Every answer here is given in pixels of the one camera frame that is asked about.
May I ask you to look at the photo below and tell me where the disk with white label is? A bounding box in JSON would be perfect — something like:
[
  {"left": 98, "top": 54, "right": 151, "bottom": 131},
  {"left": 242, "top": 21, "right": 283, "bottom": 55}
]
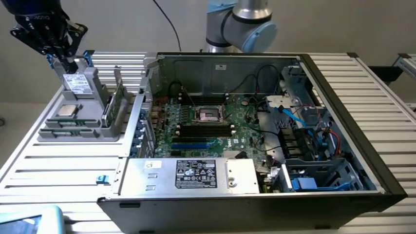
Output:
[{"left": 62, "top": 74, "right": 89, "bottom": 95}]

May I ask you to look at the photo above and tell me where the black looped wire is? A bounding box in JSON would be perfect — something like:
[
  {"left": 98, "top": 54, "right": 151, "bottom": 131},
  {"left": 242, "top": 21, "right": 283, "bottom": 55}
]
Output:
[{"left": 233, "top": 74, "right": 261, "bottom": 95}]

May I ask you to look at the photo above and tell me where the green RAM stick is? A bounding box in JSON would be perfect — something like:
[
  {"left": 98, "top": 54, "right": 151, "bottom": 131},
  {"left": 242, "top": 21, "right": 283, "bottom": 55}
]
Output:
[
  {"left": 47, "top": 118, "right": 98, "bottom": 124},
  {"left": 47, "top": 130, "right": 95, "bottom": 137}
]

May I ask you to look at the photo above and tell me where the black case fan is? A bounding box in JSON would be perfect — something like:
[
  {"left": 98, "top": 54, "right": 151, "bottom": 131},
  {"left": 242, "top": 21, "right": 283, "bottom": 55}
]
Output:
[{"left": 278, "top": 127, "right": 318, "bottom": 162}]

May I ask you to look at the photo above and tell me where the silver CPU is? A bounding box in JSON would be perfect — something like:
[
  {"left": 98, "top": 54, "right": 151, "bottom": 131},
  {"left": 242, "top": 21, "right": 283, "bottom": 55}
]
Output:
[{"left": 55, "top": 104, "right": 82, "bottom": 118}]

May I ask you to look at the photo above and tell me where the teal framed tablet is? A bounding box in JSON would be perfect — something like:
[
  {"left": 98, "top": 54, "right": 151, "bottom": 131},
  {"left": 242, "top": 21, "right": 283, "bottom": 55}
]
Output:
[{"left": 0, "top": 204, "right": 70, "bottom": 234}]

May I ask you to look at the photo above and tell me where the blue expansion slot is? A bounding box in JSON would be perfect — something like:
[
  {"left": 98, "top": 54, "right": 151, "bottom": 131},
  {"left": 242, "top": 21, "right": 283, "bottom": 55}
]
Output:
[{"left": 170, "top": 143, "right": 209, "bottom": 150}]

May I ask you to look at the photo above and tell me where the black RAM slot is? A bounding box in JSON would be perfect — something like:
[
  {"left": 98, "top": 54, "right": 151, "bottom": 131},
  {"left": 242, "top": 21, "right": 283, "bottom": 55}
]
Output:
[
  {"left": 179, "top": 124, "right": 234, "bottom": 129},
  {"left": 178, "top": 130, "right": 234, "bottom": 135},
  {"left": 179, "top": 127, "right": 234, "bottom": 132},
  {"left": 178, "top": 133, "right": 234, "bottom": 138}
]

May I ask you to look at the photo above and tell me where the blue disk caddy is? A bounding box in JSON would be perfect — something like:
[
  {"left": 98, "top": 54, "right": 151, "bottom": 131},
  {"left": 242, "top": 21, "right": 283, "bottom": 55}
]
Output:
[{"left": 289, "top": 177, "right": 317, "bottom": 192}]

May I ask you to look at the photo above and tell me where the blue wire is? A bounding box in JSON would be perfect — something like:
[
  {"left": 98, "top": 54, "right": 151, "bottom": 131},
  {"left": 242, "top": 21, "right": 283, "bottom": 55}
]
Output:
[{"left": 274, "top": 105, "right": 307, "bottom": 129}]

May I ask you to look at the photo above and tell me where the grey parts rack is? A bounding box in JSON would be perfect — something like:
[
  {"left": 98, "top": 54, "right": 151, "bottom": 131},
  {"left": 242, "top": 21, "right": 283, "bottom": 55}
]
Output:
[{"left": 35, "top": 57, "right": 138, "bottom": 143}]

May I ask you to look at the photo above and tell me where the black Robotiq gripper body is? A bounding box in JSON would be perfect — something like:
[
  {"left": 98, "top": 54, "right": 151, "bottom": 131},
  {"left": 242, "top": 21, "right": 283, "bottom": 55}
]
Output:
[{"left": 11, "top": 9, "right": 71, "bottom": 55}]

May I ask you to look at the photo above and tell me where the CPU socket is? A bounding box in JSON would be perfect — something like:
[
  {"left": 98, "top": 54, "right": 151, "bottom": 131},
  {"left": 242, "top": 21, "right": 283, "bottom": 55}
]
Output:
[{"left": 193, "top": 105, "right": 226, "bottom": 122}]

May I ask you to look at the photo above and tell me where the silver power supply unit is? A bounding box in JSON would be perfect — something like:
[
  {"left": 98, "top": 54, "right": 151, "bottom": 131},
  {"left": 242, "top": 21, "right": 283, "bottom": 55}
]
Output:
[{"left": 117, "top": 157, "right": 261, "bottom": 196}]

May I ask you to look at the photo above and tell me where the thin black cable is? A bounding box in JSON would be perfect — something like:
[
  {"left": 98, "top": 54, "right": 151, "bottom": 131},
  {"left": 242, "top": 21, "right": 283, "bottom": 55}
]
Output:
[{"left": 151, "top": 0, "right": 182, "bottom": 52}]

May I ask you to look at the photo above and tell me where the black open PC case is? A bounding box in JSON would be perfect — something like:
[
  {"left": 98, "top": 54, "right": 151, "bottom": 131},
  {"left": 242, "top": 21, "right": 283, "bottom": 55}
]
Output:
[{"left": 95, "top": 51, "right": 409, "bottom": 234}]

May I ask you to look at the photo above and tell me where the metal disk bay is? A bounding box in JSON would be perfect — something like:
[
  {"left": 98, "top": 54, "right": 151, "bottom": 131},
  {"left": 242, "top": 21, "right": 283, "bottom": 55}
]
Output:
[{"left": 263, "top": 65, "right": 329, "bottom": 128}]

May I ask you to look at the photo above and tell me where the grey lower drive cage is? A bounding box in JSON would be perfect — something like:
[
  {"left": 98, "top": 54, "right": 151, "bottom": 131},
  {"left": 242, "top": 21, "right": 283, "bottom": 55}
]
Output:
[{"left": 281, "top": 157, "right": 365, "bottom": 194}]

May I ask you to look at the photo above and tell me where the red wire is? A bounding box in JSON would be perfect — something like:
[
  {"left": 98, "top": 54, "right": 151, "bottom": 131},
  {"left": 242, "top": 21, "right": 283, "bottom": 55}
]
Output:
[{"left": 326, "top": 130, "right": 342, "bottom": 155}]

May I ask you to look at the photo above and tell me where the neighbouring slatted metal table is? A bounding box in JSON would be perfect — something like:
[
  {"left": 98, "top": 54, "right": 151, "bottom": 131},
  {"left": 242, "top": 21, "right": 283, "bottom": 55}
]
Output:
[{"left": 390, "top": 53, "right": 416, "bottom": 80}]

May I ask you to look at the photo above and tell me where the green motherboard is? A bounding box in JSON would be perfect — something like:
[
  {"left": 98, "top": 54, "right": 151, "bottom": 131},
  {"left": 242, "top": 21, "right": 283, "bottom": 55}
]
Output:
[{"left": 147, "top": 95, "right": 277, "bottom": 159}]

